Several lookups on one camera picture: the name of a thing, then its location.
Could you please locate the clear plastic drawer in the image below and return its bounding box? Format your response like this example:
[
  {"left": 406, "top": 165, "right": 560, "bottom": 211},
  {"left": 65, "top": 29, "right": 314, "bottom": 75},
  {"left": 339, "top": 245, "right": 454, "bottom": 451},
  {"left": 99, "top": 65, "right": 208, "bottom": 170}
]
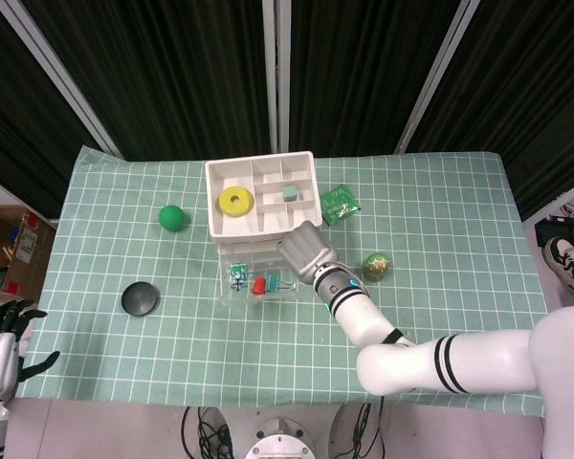
[{"left": 218, "top": 238, "right": 303, "bottom": 307}]

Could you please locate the cardboard box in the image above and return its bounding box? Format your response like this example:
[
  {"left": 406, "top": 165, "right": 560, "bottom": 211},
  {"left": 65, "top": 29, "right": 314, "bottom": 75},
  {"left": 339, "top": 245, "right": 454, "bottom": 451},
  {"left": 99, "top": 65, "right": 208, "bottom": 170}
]
[{"left": 0, "top": 205, "right": 57, "bottom": 307}]

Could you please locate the green snack packet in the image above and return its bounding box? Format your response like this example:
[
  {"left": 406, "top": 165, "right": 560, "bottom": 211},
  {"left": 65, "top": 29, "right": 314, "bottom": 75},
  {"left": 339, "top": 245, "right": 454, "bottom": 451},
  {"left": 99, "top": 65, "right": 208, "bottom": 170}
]
[{"left": 320, "top": 184, "right": 363, "bottom": 226}]

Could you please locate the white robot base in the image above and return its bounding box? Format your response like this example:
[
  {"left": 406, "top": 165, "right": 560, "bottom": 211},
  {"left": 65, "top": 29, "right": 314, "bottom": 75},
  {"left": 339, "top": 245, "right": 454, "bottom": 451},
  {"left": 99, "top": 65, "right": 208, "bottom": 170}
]
[{"left": 219, "top": 405, "right": 345, "bottom": 459}]

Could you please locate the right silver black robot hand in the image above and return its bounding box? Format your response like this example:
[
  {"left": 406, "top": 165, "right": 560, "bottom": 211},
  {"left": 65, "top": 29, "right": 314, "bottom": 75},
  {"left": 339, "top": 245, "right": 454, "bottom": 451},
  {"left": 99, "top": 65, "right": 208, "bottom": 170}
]
[{"left": 277, "top": 221, "right": 340, "bottom": 284}]

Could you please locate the black electronic device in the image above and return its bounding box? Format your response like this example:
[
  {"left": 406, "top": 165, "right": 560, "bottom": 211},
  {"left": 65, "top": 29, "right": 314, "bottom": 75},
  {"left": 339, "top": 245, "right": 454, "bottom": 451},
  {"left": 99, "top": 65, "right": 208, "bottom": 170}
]
[{"left": 535, "top": 214, "right": 574, "bottom": 249}]

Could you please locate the white plastic drawer cabinet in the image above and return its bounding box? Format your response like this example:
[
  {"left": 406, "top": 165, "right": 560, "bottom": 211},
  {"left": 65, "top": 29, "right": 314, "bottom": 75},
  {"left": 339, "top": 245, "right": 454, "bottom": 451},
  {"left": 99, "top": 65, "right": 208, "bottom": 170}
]
[{"left": 204, "top": 150, "right": 324, "bottom": 269}]

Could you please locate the black cable bundle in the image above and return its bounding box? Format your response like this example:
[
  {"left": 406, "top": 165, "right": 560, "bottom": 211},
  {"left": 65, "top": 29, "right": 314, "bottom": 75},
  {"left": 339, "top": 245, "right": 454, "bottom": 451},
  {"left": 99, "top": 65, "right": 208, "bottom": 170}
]
[
  {"left": 180, "top": 405, "right": 234, "bottom": 459},
  {"left": 337, "top": 404, "right": 387, "bottom": 459}
]

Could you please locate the white frame post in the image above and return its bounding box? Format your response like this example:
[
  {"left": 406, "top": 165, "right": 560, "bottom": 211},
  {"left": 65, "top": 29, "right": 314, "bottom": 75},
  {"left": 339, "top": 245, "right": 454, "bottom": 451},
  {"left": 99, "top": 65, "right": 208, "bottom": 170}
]
[
  {"left": 394, "top": 0, "right": 482, "bottom": 154},
  {"left": 0, "top": 0, "right": 123, "bottom": 157},
  {"left": 261, "top": 0, "right": 293, "bottom": 148}
]

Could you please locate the black round disc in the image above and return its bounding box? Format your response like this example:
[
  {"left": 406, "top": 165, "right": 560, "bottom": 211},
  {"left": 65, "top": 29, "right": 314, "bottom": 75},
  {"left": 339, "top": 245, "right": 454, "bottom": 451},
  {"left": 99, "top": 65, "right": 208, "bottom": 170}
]
[{"left": 121, "top": 281, "right": 161, "bottom": 317}]

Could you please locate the teal binder clip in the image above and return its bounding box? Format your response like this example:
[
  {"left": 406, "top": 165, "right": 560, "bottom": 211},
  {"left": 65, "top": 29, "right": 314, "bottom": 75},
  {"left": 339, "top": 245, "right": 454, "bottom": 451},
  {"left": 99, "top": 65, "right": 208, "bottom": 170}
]
[{"left": 266, "top": 273, "right": 298, "bottom": 294}]

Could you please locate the yellow ring disc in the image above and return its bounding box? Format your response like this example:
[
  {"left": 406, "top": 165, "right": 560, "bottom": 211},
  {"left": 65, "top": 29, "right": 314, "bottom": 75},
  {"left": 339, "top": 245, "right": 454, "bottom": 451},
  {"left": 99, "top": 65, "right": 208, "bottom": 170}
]
[{"left": 217, "top": 185, "right": 256, "bottom": 216}]

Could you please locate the green gold foil egg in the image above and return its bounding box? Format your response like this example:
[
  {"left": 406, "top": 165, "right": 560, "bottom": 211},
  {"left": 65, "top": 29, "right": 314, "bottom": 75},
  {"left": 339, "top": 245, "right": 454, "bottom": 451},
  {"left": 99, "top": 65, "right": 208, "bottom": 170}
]
[{"left": 362, "top": 251, "right": 394, "bottom": 283}]

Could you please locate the green ball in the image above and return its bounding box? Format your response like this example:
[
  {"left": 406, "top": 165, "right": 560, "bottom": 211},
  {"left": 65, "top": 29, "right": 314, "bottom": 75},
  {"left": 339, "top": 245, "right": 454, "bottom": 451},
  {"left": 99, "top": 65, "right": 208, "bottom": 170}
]
[{"left": 158, "top": 204, "right": 187, "bottom": 232}]

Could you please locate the black curtain panel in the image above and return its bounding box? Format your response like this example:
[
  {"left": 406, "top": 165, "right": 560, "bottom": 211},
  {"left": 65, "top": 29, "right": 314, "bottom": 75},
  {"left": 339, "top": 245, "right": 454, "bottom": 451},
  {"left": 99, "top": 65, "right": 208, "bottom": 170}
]
[
  {"left": 0, "top": 0, "right": 107, "bottom": 217},
  {"left": 406, "top": 0, "right": 574, "bottom": 222},
  {"left": 21, "top": 0, "right": 275, "bottom": 162},
  {"left": 289, "top": 0, "right": 460, "bottom": 157}
]

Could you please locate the green checked tablecloth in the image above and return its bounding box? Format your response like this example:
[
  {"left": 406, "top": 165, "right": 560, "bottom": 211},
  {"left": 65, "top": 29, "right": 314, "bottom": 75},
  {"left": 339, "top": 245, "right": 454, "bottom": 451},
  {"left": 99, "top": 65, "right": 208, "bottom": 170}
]
[{"left": 16, "top": 145, "right": 574, "bottom": 419}]

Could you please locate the white black sneaker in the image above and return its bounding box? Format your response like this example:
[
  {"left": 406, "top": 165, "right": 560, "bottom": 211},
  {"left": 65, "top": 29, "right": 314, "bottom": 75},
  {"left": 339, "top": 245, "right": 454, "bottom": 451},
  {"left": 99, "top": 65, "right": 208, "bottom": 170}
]
[{"left": 543, "top": 235, "right": 574, "bottom": 298}]

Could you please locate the green white small die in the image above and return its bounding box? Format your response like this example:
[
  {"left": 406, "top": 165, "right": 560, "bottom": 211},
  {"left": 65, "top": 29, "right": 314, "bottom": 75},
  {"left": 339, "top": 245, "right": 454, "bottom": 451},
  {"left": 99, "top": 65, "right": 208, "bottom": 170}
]
[{"left": 228, "top": 264, "right": 250, "bottom": 291}]

